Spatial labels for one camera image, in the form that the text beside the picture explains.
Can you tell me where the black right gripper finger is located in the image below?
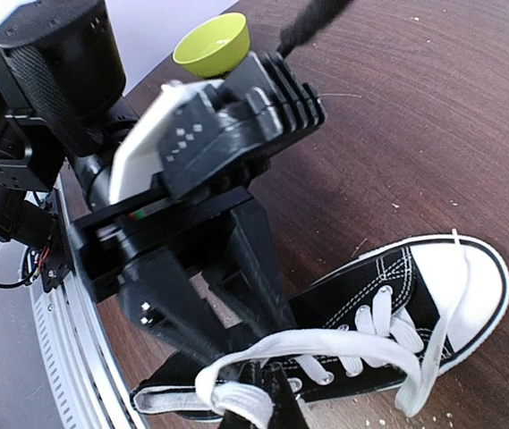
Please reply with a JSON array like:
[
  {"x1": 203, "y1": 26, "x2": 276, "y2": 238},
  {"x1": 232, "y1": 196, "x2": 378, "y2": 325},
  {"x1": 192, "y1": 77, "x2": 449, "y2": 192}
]
[{"x1": 238, "y1": 361, "x2": 309, "y2": 429}]

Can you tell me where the white shoelace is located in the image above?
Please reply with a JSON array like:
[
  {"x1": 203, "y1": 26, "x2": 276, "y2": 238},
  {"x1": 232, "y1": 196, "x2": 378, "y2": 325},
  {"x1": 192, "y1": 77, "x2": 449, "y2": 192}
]
[{"x1": 195, "y1": 231, "x2": 470, "y2": 428}]

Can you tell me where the black braided left cable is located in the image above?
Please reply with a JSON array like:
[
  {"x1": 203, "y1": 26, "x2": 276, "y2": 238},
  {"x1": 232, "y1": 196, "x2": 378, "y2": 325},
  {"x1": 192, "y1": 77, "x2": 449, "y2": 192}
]
[{"x1": 276, "y1": 0, "x2": 356, "y2": 57}]

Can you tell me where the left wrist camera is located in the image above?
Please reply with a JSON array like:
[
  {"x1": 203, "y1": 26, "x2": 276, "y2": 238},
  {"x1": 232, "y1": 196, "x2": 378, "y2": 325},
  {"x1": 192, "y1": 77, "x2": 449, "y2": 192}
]
[{"x1": 108, "y1": 53, "x2": 327, "y2": 204}]

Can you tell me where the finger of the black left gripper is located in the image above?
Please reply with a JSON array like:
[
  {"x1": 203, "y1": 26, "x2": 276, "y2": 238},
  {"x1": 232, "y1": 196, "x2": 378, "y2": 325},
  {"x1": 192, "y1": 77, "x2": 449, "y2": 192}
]
[
  {"x1": 118, "y1": 254, "x2": 227, "y2": 365},
  {"x1": 214, "y1": 200, "x2": 297, "y2": 339}
]

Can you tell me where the green plastic bowl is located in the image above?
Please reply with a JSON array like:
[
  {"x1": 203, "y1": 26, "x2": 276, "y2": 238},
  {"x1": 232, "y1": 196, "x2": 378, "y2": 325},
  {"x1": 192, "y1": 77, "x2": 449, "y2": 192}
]
[{"x1": 172, "y1": 13, "x2": 250, "y2": 79}]

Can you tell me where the black white canvas sneaker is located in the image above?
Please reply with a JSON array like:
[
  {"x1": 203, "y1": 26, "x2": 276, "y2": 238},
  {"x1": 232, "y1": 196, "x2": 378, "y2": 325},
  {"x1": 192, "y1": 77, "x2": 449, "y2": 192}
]
[{"x1": 131, "y1": 232, "x2": 509, "y2": 428}]

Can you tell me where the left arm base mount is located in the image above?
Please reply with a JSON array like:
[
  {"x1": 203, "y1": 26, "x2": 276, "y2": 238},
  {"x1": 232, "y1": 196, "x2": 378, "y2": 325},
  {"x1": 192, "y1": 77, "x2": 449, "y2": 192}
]
[{"x1": 22, "y1": 189, "x2": 73, "y2": 293}]

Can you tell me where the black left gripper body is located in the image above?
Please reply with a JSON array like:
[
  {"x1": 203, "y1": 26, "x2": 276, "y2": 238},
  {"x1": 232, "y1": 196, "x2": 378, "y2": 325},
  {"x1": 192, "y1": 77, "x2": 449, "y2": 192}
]
[{"x1": 64, "y1": 133, "x2": 273, "y2": 305}]

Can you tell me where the aluminium front rail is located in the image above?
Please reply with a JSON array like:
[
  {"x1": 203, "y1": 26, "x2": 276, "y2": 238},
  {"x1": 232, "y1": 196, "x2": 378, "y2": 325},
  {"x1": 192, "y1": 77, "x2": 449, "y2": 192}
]
[{"x1": 30, "y1": 181, "x2": 148, "y2": 428}]

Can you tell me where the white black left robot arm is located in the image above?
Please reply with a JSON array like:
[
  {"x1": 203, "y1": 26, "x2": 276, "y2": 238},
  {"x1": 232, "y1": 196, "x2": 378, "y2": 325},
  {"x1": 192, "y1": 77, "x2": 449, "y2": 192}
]
[{"x1": 0, "y1": 1, "x2": 304, "y2": 364}]

